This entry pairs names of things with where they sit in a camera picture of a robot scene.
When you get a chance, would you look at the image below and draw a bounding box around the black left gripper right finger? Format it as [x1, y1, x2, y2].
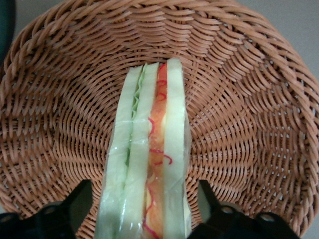
[188, 179, 301, 239]

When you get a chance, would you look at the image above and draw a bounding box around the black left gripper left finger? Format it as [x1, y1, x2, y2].
[0, 179, 93, 239]

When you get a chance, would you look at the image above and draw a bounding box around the triangle sandwich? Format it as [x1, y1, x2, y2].
[94, 57, 192, 239]

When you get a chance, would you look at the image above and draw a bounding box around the empty brown wicker basket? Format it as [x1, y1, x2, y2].
[0, 0, 319, 239]

